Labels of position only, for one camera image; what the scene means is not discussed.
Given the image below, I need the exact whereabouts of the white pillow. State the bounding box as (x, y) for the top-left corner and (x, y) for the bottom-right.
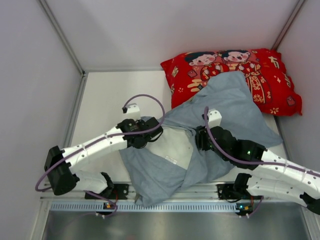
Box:
(146, 126), (194, 170)

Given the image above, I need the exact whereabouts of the green beige patchwork pillowcase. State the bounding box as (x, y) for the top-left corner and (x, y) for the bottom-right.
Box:
(120, 71), (282, 207)

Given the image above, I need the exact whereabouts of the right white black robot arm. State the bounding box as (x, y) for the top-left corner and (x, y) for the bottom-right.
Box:
(195, 126), (320, 215)

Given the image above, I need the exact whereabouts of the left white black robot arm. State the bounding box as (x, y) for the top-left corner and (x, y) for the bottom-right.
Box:
(44, 117), (163, 199)

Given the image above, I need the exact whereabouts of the red cartoon couple pillow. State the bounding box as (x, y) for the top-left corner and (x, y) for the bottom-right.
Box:
(160, 48), (303, 117)

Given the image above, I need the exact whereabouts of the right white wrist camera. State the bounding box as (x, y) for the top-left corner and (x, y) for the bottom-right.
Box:
(207, 109), (222, 129)

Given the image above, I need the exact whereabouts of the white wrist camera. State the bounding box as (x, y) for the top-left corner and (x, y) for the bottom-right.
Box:
(207, 109), (222, 129)
(122, 103), (141, 121)

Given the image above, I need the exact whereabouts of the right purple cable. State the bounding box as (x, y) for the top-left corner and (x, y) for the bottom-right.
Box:
(203, 106), (320, 216)

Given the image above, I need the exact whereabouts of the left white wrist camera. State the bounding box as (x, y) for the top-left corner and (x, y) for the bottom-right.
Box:
(122, 103), (141, 121)

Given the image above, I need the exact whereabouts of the aluminium mounting rail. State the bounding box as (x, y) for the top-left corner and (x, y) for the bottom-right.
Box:
(40, 177), (307, 207)

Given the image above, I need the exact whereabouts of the right black base bracket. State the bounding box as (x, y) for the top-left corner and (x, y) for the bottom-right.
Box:
(216, 183), (261, 203)

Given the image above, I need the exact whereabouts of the black base bracket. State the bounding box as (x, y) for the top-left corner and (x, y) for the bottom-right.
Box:
(97, 183), (129, 200)
(216, 183), (261, 203)

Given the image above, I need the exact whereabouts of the left black base bracket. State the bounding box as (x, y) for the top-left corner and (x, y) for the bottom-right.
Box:
(97, 183), (129, 200)

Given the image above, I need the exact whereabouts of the slotted grey cable duct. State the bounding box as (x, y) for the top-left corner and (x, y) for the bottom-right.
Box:
(50, 201), (240, 213)

